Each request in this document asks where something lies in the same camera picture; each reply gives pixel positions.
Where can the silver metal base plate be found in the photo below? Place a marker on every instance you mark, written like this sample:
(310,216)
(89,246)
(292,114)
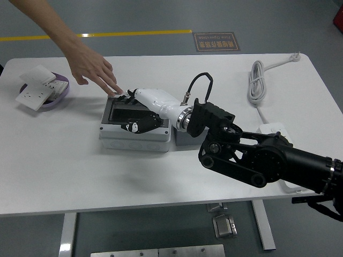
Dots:
(160,252)

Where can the white socket with printed label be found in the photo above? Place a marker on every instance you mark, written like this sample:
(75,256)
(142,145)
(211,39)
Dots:
(57,87)

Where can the silver metal floor box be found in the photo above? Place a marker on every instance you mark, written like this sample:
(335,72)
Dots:
(224,227)

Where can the purple tray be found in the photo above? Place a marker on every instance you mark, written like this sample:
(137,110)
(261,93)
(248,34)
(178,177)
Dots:
(64,80)

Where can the white table leg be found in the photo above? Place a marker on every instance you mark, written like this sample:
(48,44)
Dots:
(67,235)
(265,227)

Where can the grey cube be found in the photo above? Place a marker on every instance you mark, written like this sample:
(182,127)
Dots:
(185,139)

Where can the white switch plate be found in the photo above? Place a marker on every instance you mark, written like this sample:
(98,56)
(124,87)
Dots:
(37,73)

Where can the white wall socket plate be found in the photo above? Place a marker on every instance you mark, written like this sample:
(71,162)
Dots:
(33,95)

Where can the brown floor sign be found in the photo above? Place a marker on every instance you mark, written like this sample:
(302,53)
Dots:
(216,41)

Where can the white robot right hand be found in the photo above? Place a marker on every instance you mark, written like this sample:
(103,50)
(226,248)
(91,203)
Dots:
(155,100)

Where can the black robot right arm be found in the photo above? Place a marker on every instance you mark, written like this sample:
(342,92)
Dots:
(268,160)

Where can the small metal floor bracket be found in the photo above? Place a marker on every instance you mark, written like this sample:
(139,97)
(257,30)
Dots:
(214,207)

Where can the person's left forearm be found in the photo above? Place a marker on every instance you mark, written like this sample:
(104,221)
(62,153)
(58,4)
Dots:
(43,18)

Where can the grey electrical box with lid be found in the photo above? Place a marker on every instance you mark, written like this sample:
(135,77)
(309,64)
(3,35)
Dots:
(134,142)

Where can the red object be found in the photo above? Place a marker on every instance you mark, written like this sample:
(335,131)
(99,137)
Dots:
(339,17)

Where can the person's left hand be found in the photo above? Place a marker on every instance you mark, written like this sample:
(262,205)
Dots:
(89,64)

